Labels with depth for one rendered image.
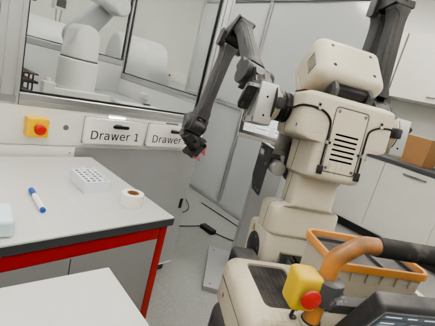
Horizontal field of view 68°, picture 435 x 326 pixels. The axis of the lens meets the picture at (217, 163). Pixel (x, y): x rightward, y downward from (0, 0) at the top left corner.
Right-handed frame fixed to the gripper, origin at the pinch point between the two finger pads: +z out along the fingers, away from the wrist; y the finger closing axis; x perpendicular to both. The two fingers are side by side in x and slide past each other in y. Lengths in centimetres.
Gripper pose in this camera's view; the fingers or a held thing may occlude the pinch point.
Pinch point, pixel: (200, 156)
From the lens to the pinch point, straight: 150.6
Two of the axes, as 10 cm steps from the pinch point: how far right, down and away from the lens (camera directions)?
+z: 2.9, 5.3, 8.0
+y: -6.5, 7.2, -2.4
